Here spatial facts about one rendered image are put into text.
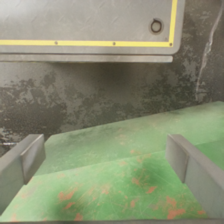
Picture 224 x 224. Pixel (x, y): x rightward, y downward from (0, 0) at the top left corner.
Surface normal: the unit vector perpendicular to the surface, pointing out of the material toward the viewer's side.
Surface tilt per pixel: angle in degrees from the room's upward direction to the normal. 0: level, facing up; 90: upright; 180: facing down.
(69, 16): 0
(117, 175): 90
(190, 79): 0
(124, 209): 90
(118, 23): 0
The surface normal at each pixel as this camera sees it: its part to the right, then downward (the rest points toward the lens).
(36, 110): 0.03, 0.25
